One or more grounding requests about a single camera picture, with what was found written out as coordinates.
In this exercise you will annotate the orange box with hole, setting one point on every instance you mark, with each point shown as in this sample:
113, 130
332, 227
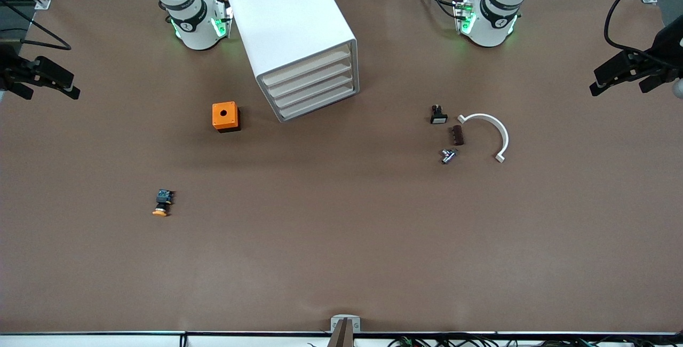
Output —
219, 109

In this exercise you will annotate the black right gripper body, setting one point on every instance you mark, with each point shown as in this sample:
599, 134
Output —
10, 68

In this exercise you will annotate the brown camera mast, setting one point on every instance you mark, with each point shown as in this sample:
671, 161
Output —
341, 336

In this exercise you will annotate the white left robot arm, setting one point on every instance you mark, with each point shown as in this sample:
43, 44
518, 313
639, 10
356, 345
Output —
491, 32

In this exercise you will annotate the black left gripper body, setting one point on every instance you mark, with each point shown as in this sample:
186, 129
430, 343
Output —
663, 54

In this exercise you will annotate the chrome angle valve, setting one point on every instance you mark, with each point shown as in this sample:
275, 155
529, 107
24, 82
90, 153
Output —
448, 156

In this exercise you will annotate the grey metal table bracket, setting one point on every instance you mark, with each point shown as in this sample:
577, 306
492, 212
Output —
356, 325

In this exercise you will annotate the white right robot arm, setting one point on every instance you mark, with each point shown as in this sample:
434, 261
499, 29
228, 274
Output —
197, 32

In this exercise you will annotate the orange mushroom push button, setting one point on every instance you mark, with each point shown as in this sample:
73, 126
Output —
163, 200

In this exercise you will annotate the black square push button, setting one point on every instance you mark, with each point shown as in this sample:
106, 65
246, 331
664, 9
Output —
438, 117

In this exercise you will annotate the white table edge rail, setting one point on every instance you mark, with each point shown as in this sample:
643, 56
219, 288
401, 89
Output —
106, 340

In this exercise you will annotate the white curved plastic clip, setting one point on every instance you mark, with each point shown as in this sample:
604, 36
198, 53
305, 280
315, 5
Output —
483, 116

